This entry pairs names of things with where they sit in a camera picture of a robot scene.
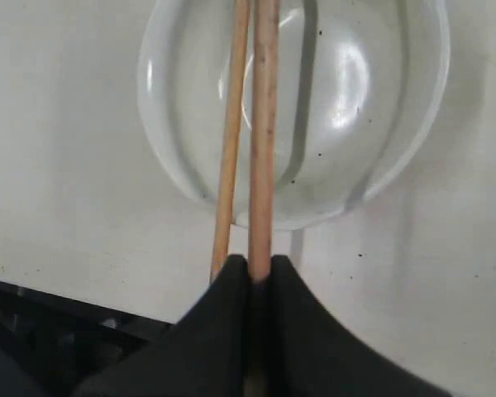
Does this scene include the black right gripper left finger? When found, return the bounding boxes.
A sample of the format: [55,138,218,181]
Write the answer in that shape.
[74,255,250,396]

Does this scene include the white ceramic bowl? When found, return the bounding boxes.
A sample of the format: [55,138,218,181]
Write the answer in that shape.
[137,1,451,230]

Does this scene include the brown wooden chopstick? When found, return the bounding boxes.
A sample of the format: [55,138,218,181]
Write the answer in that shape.
[210,0,250,281]
[246,0,282,397]

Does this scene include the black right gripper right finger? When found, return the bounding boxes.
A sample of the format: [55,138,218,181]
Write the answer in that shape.
[266,256,449,396]

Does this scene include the dark table frame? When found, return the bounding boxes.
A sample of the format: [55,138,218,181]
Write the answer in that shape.
[0,281,172,396]

